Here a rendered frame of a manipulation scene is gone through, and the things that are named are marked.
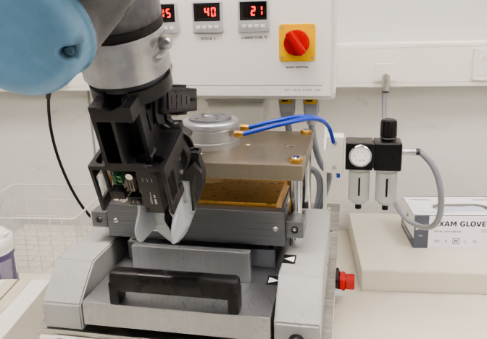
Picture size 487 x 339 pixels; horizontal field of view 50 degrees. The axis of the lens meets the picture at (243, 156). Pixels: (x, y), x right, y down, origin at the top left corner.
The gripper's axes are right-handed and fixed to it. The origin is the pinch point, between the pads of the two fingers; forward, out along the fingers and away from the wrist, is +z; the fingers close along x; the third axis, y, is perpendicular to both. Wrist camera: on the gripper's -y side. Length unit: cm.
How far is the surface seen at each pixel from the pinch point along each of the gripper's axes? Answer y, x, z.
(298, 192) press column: -8.6, 13.0, 1.3
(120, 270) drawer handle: 3.7, -6.0, 3.6
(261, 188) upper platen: -12.7, 7.6, 4.3
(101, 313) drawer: 6.1, -8.6, 8.3
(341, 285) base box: -25.3, 18.2, 36.9
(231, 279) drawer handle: 3.8, 6.8, 3.5
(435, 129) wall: -70, 39, 31
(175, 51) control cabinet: -33.4, -8.6, -6.0
